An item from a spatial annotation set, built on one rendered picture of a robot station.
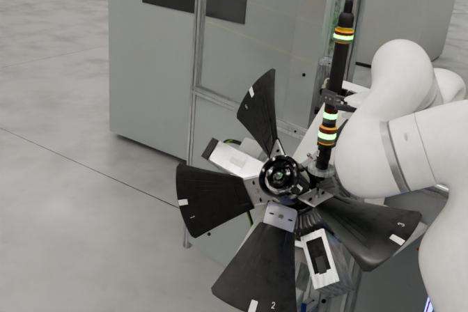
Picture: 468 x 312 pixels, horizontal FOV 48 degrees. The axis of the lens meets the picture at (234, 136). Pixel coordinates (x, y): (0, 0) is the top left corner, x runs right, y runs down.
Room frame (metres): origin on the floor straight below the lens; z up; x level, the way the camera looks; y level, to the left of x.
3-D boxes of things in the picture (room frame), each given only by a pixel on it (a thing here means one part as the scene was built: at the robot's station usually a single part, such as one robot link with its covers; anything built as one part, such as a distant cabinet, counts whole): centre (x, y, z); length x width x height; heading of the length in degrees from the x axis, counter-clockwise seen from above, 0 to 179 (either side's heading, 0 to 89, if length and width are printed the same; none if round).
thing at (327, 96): (1.19, -0.22, 1.47); 0.07 x 0.03 x 0.03; 48
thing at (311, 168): (1.23, -0.23, 1.31); 0.09 x 0.07 x 0.10; 172
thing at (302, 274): (1.25, -0.21, 0.91); 0.12 x 0.08 x 0.12; 137
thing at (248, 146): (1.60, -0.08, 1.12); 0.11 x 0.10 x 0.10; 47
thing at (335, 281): (1.21, -0.29, 0.98); 0.20 x 0.16 x 0.20; 137
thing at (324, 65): (1.84, -0.31, 1.35); 0.10 x 0.07 x 0.08; 172
